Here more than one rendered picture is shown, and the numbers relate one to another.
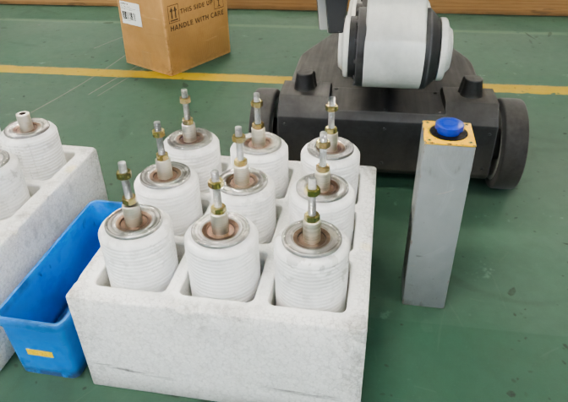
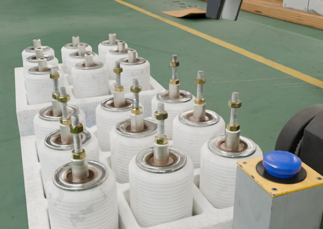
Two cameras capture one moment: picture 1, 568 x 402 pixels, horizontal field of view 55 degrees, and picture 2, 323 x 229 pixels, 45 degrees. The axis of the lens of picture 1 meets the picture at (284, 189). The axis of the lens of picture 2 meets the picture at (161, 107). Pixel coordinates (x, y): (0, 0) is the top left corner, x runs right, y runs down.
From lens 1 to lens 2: 64 cm
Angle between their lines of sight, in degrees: 53
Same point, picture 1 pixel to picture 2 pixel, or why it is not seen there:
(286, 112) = (313, 129)
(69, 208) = not seen: hidden behind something
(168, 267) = not seen: hidden behind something
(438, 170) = (244, 205)
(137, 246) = (37, 122)
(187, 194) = (112, 120)
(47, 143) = (131, 72)
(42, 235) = (91, 120)
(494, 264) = not seen: outside the picture
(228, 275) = (44, 169)
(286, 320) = (30, 221)
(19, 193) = (93, 90)
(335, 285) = (62, 222)
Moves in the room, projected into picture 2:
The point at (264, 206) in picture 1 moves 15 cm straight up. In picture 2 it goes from (128, 151) to (124, 63)
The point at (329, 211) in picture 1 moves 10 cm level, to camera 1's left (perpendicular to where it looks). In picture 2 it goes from (134, 175) to (106, 147)
